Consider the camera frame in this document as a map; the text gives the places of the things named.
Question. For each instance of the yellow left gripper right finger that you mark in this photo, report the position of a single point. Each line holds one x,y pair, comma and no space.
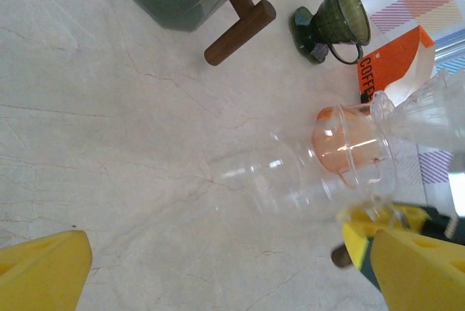
425,278

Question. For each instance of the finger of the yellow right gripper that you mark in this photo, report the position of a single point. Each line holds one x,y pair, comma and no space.
385,218

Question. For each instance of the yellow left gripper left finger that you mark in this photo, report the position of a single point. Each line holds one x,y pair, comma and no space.
43,274

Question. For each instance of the dark green dripper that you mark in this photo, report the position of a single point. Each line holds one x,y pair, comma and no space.
338,16

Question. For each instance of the clear plastic dripper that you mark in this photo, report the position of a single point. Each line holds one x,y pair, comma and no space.
425,118

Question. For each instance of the orange coffee filter package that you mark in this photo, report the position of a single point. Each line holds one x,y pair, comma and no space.
388,60

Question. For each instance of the aluminium frame post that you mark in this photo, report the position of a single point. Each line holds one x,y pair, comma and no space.
452,47

